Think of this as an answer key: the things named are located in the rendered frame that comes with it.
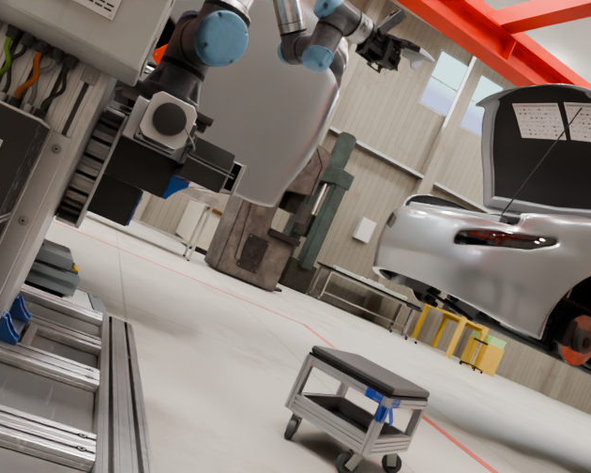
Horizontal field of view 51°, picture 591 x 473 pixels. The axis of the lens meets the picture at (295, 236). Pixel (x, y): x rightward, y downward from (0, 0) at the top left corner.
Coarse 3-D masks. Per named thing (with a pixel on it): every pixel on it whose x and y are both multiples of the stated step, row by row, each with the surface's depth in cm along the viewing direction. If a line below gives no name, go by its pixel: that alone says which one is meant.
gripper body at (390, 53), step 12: (372, 24) 162; (372, 36) 161; (384, 36) 166; (360, 48) 164; (372, 48) 163; (384, 48) 165; (396, 48) 166; (372, 60) 166; (384, 60) 164; (396, 60) 166
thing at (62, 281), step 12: (36, 264) 237; (48, 264) 245; (72, 264) 268; (36, 276) 237; (48, 276) 239; (60, 276) 241; (72, 276) 243; (48, 288) 242; (60, 288) 242; (72, 288) 243
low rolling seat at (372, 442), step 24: (312, 360) 219; (336, 360) 214; (360, 360) 232; (360, 384) 207; (384, 384) 204; (408, 384) 226; (288, 408) 218; (312, 408) 214; (336, 408) 248; (360, 408) 244; (384, 408) 201; (288, 432) 215; (336, 432) 207; (360, 432) 203; (384, 432) 237; (408, 432) 233; (360, 456) 205; (384, 456) 232
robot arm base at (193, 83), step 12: (168, 60) 150; (156, 72) 150; (168, 72) 149; (180, 72) 149; (192, 72) 151; (156, 84) 148; (168, 84) 148; (180, 84) 149; (192, 84) 151; (180, 96) 148; (192, 96) 153
